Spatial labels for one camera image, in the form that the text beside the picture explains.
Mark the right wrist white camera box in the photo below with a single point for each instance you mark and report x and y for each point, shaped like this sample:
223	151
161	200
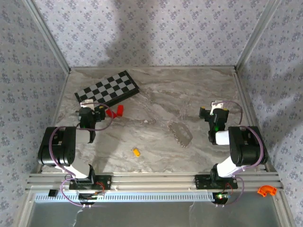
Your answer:
216	105

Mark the small circuit board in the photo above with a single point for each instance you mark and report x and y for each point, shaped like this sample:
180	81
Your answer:
222	196
91	196

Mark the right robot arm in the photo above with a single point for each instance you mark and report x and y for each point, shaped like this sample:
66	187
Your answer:
246	146

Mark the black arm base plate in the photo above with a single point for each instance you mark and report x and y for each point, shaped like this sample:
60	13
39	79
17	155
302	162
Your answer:
202	183
104	183

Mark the small black box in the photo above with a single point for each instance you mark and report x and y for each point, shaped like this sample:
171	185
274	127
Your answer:
52	193

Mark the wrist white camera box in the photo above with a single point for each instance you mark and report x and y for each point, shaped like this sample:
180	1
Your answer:
216	105
86	102

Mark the wide aluminium frame rail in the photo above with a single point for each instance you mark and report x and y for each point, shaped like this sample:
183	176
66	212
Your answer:
154	182

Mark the black grey folding chessboard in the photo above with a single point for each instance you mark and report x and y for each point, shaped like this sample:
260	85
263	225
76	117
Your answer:
109	88

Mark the small yellow block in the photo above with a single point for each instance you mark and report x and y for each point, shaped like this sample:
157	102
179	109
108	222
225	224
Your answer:
136	152

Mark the orange pipe elbow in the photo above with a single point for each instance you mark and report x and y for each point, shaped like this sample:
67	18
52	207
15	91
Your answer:
266	190

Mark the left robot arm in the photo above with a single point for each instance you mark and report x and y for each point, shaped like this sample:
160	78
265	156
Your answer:
59	146

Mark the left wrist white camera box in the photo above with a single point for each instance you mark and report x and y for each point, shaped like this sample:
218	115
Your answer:
86	102

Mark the aluminium frame post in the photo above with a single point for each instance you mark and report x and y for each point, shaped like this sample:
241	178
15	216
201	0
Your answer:
49	35
257	35

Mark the red block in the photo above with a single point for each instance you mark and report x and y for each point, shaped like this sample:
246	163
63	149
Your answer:
110	113
120	110

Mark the grey metal sheet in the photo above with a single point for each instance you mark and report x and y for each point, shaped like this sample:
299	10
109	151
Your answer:
142	215

